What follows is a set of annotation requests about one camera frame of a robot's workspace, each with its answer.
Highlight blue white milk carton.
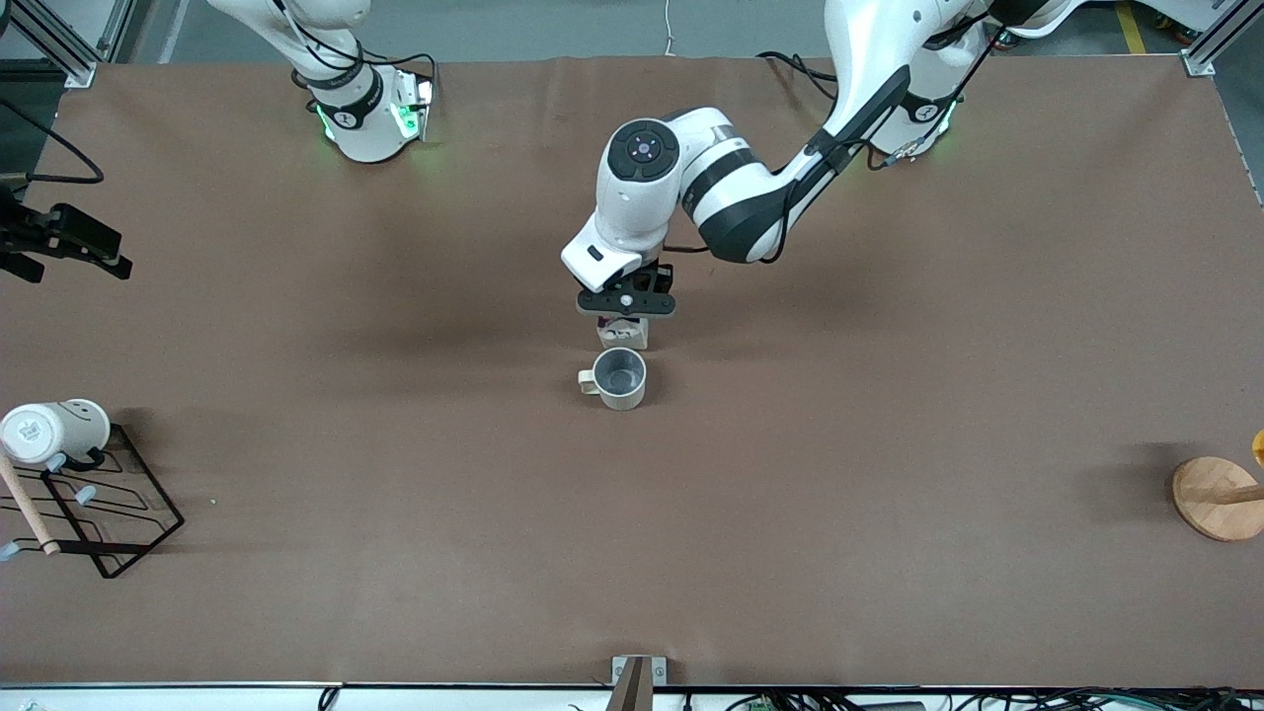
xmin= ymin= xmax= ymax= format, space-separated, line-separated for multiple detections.
xmin=594 ymin=314 xmax=652 ymax=352

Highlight grey ceramic cup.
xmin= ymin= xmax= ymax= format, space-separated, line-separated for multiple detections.
xmin=577 ymin=347 xmax=649 ymax=413

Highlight white smiley mug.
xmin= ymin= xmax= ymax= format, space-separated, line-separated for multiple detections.
xmin=0 ymin=398 xmax=112 ymax=466

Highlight wooden rod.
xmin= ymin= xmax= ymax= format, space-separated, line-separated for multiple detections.
xmin=0 ymin=452 xmax=61 ymax=557

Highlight round wooden stand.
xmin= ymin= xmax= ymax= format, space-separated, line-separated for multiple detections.
xmin=1171 ymin=455 xmax=1264 ymax=543

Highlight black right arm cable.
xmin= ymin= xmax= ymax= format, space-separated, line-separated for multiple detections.
xmin=0 ymin=97 xmax=106 ymax=187

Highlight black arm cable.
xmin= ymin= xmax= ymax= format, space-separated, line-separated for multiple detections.
xmin=760 ymin=0 xmax=1004 ymax=266
xmin=0 ymin=97 xmax=106 ymax=187

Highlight aluminium frame profile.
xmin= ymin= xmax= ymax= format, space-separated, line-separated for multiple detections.
xmin=1180 ymin=0 xmax=1264 ymax=79
xmin=0 ymin=0 xmax=136 ymax=90

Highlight black wire mug rack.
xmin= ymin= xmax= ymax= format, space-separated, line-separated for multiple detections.
xmin=0 ymin=423 xmax=187 ymax=581

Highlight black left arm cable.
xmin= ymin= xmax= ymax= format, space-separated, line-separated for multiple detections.
xmin=760 ymin=0 xmax=1004 ymax=266

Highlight black base cable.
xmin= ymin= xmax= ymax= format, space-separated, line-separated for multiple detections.
xmin=756 ymin=49 xmax=840 ymax=100

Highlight grey metal bracket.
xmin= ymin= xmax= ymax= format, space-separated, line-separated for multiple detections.
xmin=609 ymin=654 xmax=669 ymax=711

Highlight tangled cables under table edge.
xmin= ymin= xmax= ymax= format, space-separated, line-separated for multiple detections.
xmin=721 ymin=689 xmax=1264 ymax=711

